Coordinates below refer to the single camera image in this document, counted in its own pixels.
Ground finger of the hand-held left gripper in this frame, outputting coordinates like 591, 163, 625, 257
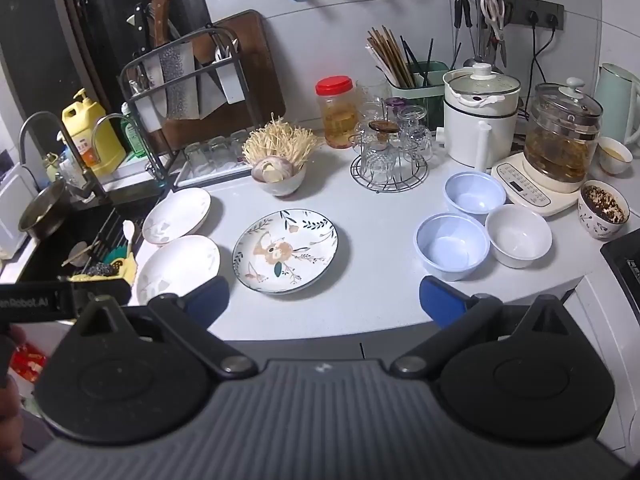
57, 276, 133, 317

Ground black kitchen sink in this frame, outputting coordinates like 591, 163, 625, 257
0, 194, 166, 283

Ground dark wall power strip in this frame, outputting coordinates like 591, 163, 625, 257
500, 0, 565, 31

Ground black power cable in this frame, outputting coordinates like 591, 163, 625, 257
527, 12, 543, 92
544, 14, 560, 83

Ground white electric cooking pot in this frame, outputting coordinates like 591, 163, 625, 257
435, 61, 522, 172

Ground green chopstick holder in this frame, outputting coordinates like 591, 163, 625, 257
390, 61, 451, 113

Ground kitchen scissors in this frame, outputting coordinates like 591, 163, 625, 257
480, 0, 508, 67

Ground floral plate with blue rim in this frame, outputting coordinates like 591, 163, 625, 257
232, 209, 339, 295

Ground white drain tray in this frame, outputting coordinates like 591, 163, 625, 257
171, 152, 254, 189

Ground enoki mushroom bunch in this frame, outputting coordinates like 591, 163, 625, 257
242, 113, 324, 170

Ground white leaf-pattern plate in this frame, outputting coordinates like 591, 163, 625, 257
136, 235, 221, 307
142, 187, 212, 246

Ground light blue plastic bowl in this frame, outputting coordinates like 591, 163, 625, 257
413, 212, 491, 282
444, 171, 507, 226

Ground clear drinking glass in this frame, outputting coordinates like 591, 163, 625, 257
207, 136, 232, 166
229, 131, 251, 162
183, 141, 210, 172

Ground white bowl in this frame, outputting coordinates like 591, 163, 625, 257
485, 204, 554, 269

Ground mint green electric kettle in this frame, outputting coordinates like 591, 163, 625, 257
594, 63, 640, 147

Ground wood-handled knife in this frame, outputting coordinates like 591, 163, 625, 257
151, 0, 175, 48

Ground yellow cleaning cloth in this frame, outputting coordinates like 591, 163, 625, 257
69, 254, 137, 287

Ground dark metal faucet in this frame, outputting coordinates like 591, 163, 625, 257
19, 112, 108, 202

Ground red-lid plastic jar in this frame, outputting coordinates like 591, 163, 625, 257
315, 76, 359, 150

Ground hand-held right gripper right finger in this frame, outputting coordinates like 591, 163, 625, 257
390, 275, 576, 380

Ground pale ceramic bowl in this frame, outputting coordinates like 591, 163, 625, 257
251, 160, 307, 197

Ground black induction cooker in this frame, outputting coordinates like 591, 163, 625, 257
600, 230, 640, 313

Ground small white tea cup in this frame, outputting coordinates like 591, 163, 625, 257
597, 136, 634, 176

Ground steel pot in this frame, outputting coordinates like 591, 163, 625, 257
18, 179, 72, 239

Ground yellow detergent bottle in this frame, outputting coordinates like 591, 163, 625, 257
61, 88, 127, 177

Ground slim metal faucet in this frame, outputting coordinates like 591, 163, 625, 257
92, 113, 167, 187

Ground patterned bowl with spices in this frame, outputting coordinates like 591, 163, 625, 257
577, 180, 631, 240

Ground round wire glass rack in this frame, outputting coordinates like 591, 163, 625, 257
350, 152, 431, 194

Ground steel cleaver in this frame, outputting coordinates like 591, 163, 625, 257
157, 42, 206, 121

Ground red patterned packet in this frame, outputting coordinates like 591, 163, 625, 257
9, 342, 49, 386

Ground dark wooden cutting board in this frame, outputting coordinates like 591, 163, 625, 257
162, 9, 287, 147

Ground cluster of clear glasses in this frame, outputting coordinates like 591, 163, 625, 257
350, 80, 433, 176

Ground black metal knife rack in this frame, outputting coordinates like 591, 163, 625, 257
119, 25, 242, 161

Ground glass health kettle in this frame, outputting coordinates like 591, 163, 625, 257
491, 77, 604, 217

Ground cut purple onion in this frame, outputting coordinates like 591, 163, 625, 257
251, 156, 292, 184

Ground green bottle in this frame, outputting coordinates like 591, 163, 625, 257
122, 104, 152, 157

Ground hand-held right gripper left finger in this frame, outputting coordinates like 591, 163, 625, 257
75, 276, 258, 380

